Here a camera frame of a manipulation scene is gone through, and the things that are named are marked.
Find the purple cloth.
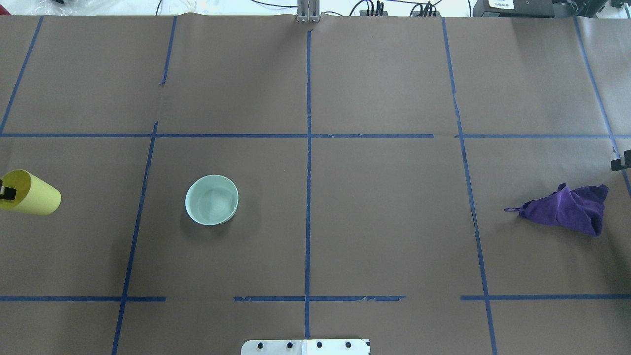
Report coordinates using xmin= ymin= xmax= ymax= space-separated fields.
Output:
xmin=503 ymin=183 xmax=609 ymax=237

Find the mint green bowl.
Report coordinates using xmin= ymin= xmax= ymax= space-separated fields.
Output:
xmin=184 ymin=175 xmax=239 ymax=225

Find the aluminium frame post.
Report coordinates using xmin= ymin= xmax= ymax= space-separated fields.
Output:
xmin=297 ymin=0 xmax=321 ymax=23

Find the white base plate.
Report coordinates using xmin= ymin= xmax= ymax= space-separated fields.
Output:
xmin=241 ymin=339 xmax=371 ymax=355

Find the yellow plastic cup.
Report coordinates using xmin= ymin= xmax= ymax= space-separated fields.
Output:
xmin=0 ymin=170 xmax=62 ymax=215

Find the black desktop box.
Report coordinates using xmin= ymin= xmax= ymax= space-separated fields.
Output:
xmin=472 ymin=0 xmax=555 ymax=18

